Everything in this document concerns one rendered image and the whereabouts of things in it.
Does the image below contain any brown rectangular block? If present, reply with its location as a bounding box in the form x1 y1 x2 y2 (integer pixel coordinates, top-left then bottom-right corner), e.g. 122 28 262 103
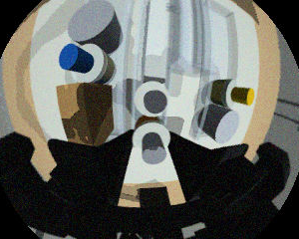
55 83 114 146

